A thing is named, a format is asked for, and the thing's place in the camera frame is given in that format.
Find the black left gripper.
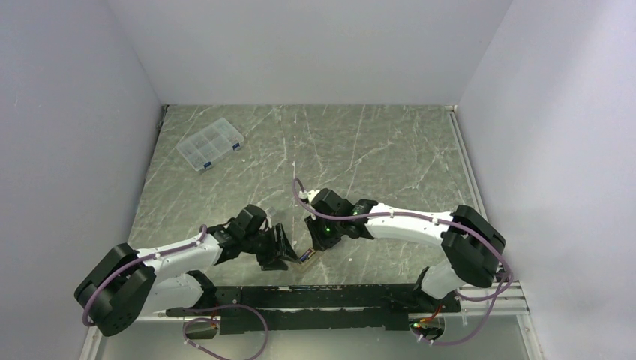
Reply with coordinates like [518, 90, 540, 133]
[242, 223, 300, 270]

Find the blue purple battery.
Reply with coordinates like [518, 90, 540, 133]
[299, 250, 310, 263]

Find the white remote control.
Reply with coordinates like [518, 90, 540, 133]
[292, 247, 322, 271]

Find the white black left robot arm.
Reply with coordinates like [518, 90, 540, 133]
[74, 205, 299, 336]

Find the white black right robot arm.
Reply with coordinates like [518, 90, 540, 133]
[292, 179, 512, 311]

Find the clear plastic organizer box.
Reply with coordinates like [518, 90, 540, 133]
[176, 118, 245, 173]

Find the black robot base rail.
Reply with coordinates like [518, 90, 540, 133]
[165, 283, 461, 335]

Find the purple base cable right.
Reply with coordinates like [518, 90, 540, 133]
[409, 277, 515, 347]

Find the aluminium frame rail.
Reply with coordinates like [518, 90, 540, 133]
[446, 106, 545, 359]

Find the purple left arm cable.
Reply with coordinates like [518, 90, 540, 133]
[82, 224, 209, 328]

